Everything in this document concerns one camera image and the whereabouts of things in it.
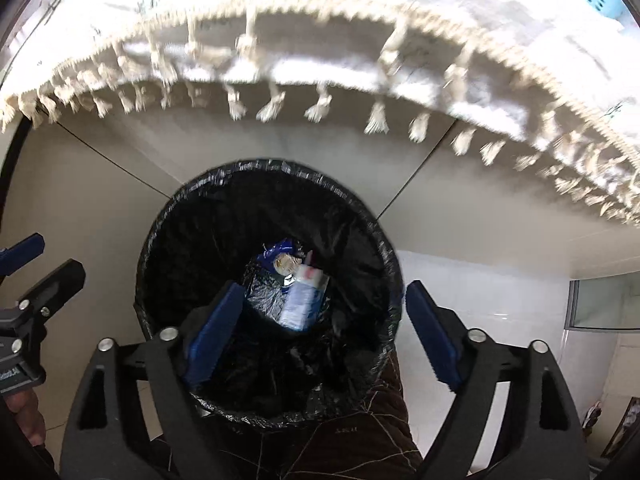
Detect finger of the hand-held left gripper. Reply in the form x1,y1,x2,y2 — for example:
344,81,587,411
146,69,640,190
0,233,46,277
15,259,87,322

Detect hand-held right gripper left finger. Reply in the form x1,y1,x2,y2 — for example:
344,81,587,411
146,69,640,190
60,281,246,480

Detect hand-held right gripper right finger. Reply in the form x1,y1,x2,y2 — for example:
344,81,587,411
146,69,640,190
405,281,591,480

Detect black lined trash bin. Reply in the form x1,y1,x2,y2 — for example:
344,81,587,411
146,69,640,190
134,159,405,431

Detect person's left hand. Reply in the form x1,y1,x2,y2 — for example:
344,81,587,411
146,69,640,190
6,387,47,447

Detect white blue milk carton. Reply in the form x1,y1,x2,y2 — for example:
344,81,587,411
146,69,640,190
277,262,332,334

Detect blue snack wrapper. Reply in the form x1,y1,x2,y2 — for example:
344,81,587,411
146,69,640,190
243,237,307,311

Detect glass fronted cabinet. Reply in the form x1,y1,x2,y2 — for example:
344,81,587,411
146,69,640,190
567,272,640,334

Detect dark framed picture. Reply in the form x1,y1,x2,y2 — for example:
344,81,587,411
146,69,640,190
600,396,640,461

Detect white floral tasselled tablecloth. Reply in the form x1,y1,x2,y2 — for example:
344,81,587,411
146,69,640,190
0,0,640,226

